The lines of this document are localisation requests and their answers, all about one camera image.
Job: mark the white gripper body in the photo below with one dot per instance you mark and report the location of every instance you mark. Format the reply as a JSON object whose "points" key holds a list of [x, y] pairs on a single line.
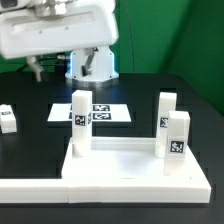
{"points": [[38, 27]]}

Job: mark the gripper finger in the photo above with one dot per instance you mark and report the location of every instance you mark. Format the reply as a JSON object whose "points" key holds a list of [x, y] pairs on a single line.
{"points": [[35, 66], [86, 68]]}

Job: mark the white desk top tray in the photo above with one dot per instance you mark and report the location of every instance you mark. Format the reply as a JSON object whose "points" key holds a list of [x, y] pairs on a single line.
{"points": [[117, 159]]}

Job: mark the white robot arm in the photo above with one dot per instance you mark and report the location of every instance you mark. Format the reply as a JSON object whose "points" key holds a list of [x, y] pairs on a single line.
{"points": [[102, 66]]}

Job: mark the fiducial marker plate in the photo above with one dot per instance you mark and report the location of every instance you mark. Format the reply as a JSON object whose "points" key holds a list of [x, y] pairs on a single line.
{"points": [[101, 113]]}

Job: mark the white L-shaped corner guide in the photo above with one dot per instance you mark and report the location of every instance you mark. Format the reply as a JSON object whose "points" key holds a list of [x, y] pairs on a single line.
{"points": [[68, 191]]}

